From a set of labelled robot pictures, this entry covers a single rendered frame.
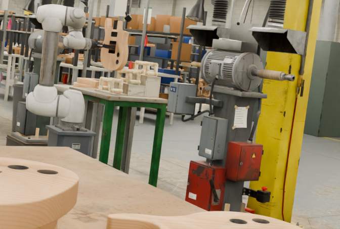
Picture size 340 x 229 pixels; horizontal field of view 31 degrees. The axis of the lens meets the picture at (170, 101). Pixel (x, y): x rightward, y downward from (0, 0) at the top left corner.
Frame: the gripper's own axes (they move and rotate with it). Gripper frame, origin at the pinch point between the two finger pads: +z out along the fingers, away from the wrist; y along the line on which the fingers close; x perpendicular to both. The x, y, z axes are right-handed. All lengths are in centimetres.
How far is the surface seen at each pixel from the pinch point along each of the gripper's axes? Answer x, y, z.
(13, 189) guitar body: -26, 336, -219
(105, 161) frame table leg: -87, 26, -9
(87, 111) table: -56, -26, -1
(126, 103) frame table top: -41.6, 25.1, 4.0
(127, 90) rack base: -32.3, 13.4, 11.1
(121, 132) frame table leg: -73, -30, 39
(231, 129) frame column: -43, 132, 17
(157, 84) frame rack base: -25.7, 13.9, 38.5
